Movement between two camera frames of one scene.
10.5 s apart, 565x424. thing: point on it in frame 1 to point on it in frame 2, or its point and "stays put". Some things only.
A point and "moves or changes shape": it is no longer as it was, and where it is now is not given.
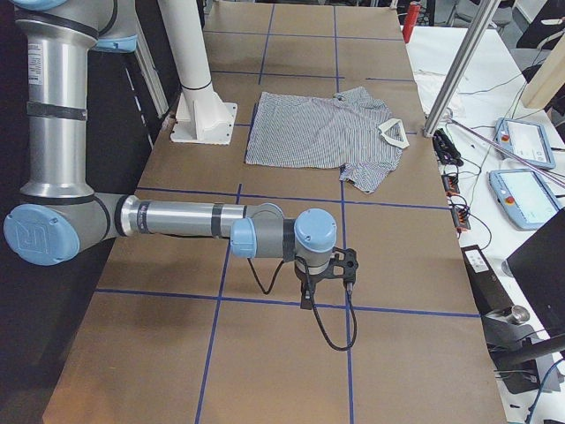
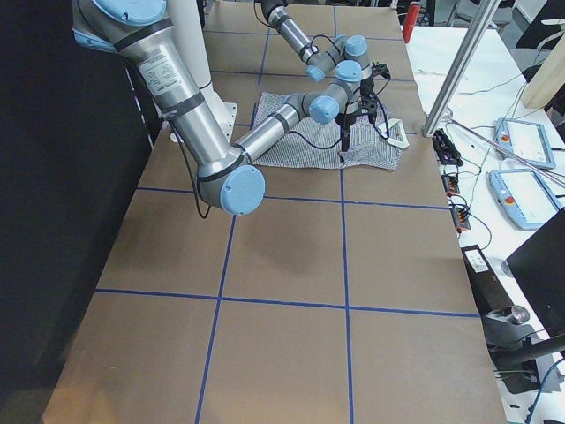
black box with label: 487,291 stays put
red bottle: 412,17 stays put
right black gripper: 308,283 to 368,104
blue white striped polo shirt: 352,132 moves or changes shape
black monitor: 538,268 stays put
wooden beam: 549,79 stays put
